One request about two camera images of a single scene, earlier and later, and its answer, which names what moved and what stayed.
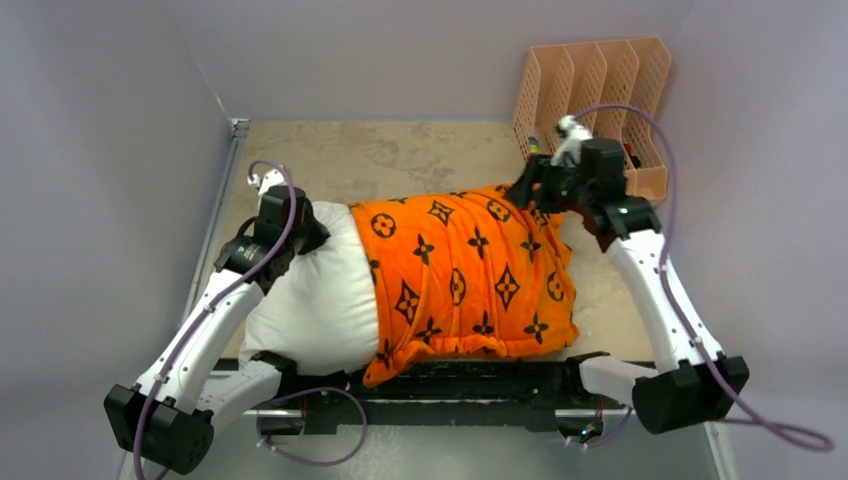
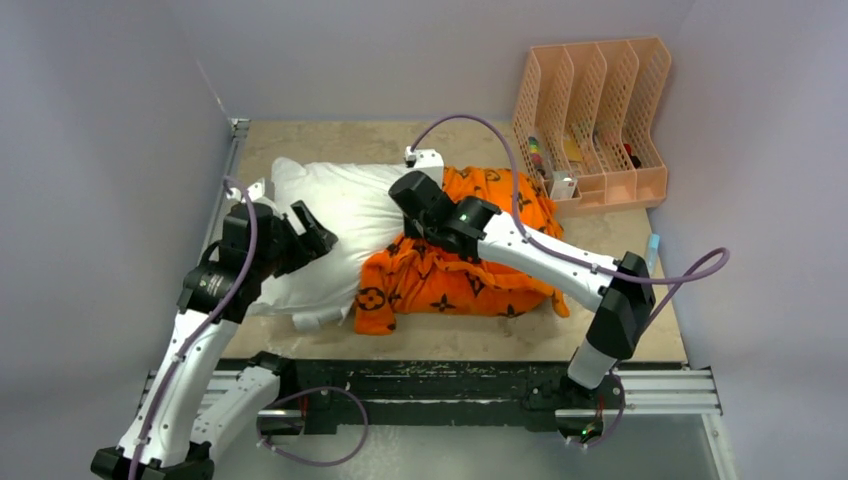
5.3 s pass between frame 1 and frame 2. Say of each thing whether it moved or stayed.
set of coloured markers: stayed
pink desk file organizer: stayed
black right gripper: moved
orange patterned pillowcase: moved
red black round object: stayed
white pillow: moved
